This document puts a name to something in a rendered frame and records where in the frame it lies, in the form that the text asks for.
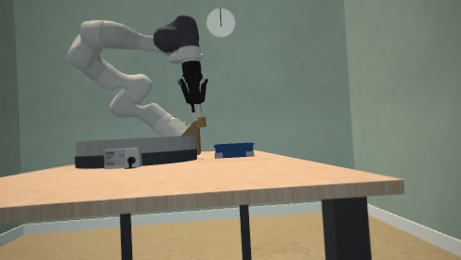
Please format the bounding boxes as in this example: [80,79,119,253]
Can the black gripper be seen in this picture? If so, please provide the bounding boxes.
[178,60,208,122]

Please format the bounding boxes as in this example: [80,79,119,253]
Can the blue crate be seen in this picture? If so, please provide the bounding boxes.
[214,142,255,159]

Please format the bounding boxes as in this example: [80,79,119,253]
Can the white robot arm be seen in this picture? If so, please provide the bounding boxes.
[67,15,204,137]

